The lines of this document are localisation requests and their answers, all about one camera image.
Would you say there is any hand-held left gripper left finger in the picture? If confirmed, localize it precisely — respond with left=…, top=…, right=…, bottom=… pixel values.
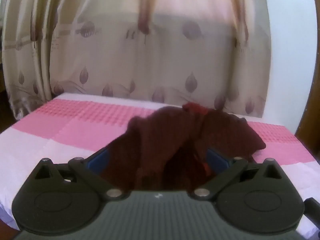
left=34, top=146, right=123, bottom=201

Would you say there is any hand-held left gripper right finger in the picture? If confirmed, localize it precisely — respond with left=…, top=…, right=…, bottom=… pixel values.
left=190, top=147, right=278, bottom=201

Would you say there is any dark red knitted garment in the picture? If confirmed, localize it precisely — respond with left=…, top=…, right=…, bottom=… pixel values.
left=106, top=102, right=267, bottom=191

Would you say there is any pink checked blanket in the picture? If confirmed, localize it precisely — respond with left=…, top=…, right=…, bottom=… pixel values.
left=0, top=92, right=317, bottom=240

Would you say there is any beige leaf print curtain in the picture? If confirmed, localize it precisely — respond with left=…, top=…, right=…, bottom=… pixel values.
left=0, top=0, right=75, bottom=121
left=49, top=0, right=273, bottom=118

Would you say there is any brown wooden door frame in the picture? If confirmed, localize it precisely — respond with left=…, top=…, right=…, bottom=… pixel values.
left=294, top=72, right=320, bottom=140

